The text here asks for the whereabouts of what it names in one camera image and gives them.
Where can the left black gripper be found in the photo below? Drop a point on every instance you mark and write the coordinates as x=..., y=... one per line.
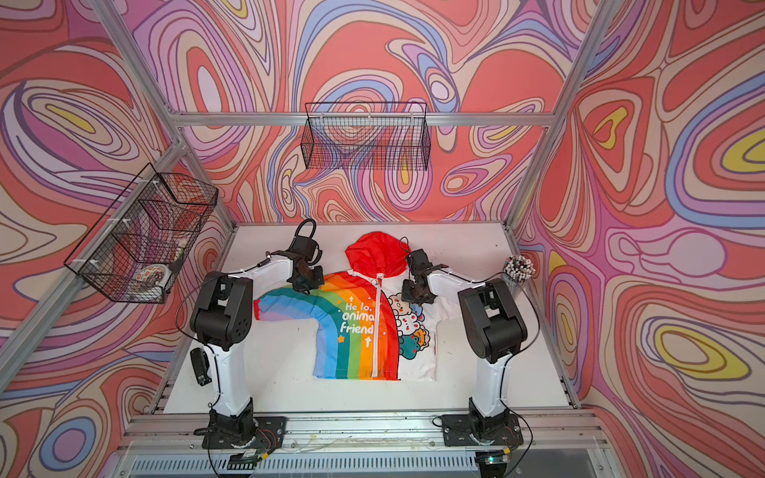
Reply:
x=318, y=270

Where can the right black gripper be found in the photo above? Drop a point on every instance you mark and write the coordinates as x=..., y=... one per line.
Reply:
x=406, y=295

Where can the rainbow red white kids jacket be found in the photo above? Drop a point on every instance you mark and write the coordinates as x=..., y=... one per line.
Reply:
x=367, y=330

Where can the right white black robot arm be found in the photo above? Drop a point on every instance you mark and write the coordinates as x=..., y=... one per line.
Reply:
x=495, y=331

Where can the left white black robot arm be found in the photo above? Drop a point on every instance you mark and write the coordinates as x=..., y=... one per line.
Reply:
x=221, y=321

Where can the clear cup of pencils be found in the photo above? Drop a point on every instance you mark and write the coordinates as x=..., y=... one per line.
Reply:
x=518, y=269

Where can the black stapler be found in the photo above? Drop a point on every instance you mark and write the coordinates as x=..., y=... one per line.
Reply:
x=200, y=366

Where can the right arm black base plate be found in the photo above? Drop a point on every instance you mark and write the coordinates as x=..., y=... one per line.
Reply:
x=471, y=429

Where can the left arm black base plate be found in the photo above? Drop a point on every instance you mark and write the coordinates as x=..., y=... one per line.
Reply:
x=264, y=433

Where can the black wire basket back wall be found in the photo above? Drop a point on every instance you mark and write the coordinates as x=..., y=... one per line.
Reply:
x=372, y=135

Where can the black wire basket wall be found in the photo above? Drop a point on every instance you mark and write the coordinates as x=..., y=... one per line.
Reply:
x=372, y=135
x=156, y=219

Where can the black wire basket left wall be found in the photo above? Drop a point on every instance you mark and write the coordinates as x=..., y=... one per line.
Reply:
x=156, y=219

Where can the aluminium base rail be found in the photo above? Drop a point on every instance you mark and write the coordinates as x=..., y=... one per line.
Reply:
x=545, y=443

